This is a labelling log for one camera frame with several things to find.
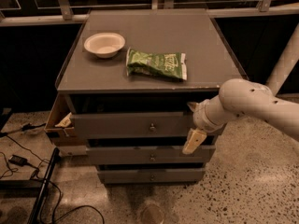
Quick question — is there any open cardboard box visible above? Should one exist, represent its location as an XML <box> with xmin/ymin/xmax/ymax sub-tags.
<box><xmin>45</xmin><ymin>94</ymin><xmax>86</xmax><ymax>156</ymax></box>

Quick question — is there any grey middle drawer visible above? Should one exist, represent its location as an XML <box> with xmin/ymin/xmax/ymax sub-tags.
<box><xmin>86</xmin><ymin>146</ymin><xmax>216</xmax><ymax>165</ymax></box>

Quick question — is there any grey drawer cabinet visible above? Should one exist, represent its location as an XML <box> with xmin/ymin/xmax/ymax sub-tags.
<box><xmin>57</xmin><ymin>9</ymin><xmax>244</xmax><ymax>174</ymax></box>

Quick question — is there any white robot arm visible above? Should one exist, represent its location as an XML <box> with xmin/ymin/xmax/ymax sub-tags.
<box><xmin>182</xmin><ymin>26</ymin><xmax>299</xmax><ymax>155</ymax></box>

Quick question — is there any grey top drawer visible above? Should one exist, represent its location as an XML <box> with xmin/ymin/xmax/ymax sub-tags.
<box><xmin>69</xmin><ymin>110</ymin><xmax>227</xmax><ymax>139</ymax></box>

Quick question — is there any black floor cable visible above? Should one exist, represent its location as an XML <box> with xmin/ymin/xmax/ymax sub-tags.
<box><xmin>0</xmin><ymin>123</ymin><xmax>106</xmax><ymax>224</ymax></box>

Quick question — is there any white paper bowl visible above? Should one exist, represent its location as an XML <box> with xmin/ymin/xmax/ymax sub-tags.
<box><xmin>84</xmin><ymin>33</ymin><xmax>125</xmax><ymax>59</ymax></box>

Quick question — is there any black bar on floor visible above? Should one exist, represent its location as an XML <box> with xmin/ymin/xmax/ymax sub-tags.
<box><xmin>27</xmin><ymin>147</ymin><xmax>59</xmax><ymax>224</ymax></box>

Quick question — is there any green chip bag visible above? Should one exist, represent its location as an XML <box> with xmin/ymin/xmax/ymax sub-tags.
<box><xmin>126</xmin><ymin>49</ymin><xmax>187</xmax><ymax>80</ymax></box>

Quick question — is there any grey drawer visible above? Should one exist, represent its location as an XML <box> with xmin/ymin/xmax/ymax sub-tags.
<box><xmin>98</xmin><ymin>168</ymin><xmax>205</xmax><ymax>184</ymax></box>
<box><xmin>86</xmin><ymin>146</ymin><xmax>216</xmax><ymax>165</ymax></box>
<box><xmin>69</xmin><ymin>110</ymin><xmax>227</xmax><ymax>139</ymax></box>

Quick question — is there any black power adapter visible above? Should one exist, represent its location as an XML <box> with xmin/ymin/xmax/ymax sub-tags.
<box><xmin>8</xmin><ymin>155</ymin><xmax>27</xmax><ymax>166</ymax></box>

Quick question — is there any grey bottom drawer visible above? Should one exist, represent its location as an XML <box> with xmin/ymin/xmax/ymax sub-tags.
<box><xmin>98</xmin><ymin>168</ymin><xmax>205</xmax><ymax>184</ymax></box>

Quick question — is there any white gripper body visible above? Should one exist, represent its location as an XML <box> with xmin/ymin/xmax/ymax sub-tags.
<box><xmin>192</xmin><ymin>100</ymin><xmax>222</xmax><ymax>133</ymax></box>

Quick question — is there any metal window railing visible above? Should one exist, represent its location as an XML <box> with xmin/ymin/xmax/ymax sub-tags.
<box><xmin>0</xmin><ymin>0</ymin><xmax>299</xmax><ymax>26</ymax></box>

